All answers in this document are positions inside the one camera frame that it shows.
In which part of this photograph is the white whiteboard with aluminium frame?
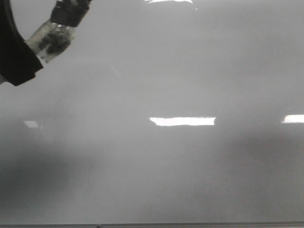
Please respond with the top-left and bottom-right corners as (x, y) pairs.
(0, 0), (304, 225)

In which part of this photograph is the white black whiteboard marker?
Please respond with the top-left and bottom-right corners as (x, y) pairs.
(24, 0), (91, 63)

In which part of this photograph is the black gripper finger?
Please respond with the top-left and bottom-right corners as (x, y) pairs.
(0, 0), (43, 86)

